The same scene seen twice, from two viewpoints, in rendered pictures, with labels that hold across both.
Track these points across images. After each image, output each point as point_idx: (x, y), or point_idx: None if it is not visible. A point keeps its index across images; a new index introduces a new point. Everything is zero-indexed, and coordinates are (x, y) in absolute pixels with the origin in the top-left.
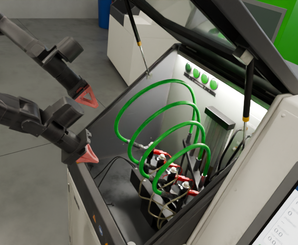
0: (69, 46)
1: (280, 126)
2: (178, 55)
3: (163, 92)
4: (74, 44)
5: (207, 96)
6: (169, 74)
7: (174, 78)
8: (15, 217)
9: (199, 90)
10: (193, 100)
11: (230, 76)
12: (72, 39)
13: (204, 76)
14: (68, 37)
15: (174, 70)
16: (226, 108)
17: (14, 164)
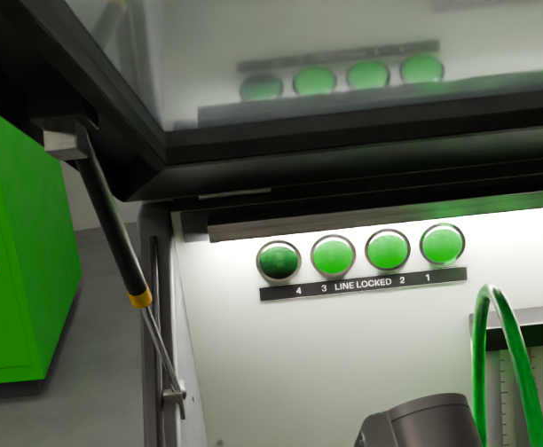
0: (471, 436)
1: None
2: (188, 247)
3: (200, 427)
4: (469, 415)
5: (427, 298)
6: (188, 344)
7: (207, 342)
8: None
9: (381, 302)
10: (481, 334)
11: (500, 179)
12: (446, 402)
13: (388, 244)
14: (376, 417)
15: (191, 315)
16: (535, 281)
17: None
